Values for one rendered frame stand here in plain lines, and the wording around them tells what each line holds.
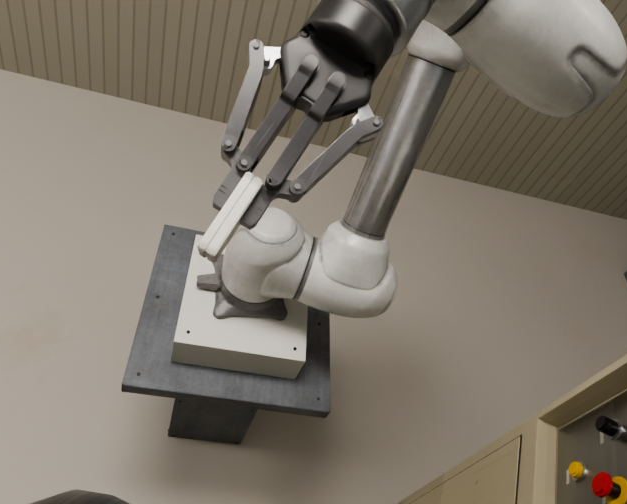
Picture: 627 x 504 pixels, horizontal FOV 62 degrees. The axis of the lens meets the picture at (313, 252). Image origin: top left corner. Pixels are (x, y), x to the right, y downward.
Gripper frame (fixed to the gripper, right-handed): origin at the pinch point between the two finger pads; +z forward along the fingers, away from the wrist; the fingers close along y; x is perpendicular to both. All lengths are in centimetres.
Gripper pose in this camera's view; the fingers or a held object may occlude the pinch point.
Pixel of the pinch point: (230, 217)
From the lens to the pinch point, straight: 40.9
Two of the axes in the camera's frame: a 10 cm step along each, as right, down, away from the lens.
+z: -5.0, 8.3, -2.4
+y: -8.5, -5.3, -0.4
